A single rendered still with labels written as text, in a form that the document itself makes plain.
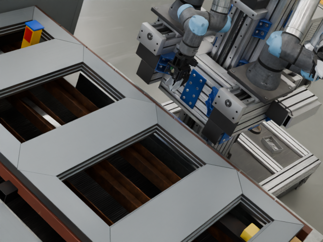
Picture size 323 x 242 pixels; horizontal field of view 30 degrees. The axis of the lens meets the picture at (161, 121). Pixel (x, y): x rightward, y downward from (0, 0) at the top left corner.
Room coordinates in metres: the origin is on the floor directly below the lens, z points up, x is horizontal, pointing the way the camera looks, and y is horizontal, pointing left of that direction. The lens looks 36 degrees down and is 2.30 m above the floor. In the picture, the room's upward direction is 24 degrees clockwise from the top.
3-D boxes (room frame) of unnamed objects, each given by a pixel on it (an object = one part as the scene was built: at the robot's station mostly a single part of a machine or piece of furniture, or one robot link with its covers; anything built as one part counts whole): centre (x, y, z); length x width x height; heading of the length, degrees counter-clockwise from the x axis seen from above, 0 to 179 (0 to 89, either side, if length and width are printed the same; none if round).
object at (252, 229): (1.65, -0.47, 0.79); 0.06 x 0.05 x 0.04; 155
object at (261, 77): (2.31, -0.32, 1.09); 0.15 x 0.15 x 0.10
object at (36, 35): (2.21, 0.67, 0.78); 0.05 x 0.05 x 0.19; 65
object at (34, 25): (2.21, 0.67, 0.88); 0.06 x 0.06 x 0.02; 65
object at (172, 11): (2.56, 0.10, 1.09); 0.15 x 0.15 x 0.10
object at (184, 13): (2.24, 0.05, 1.20); 0.11 x 0.11 x 0.08; 30
